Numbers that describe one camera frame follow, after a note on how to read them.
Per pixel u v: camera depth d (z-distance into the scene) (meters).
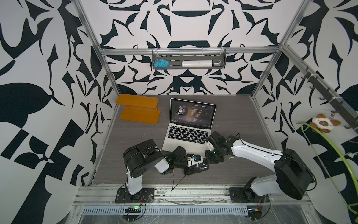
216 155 0.71
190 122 0.98
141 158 0.49
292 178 0.42
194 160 0.74
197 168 0.81
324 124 0.60
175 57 0.95
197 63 0.89
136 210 0.73
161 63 0.91
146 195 0.74
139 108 1.10
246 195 0.66
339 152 0.55
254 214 0.71
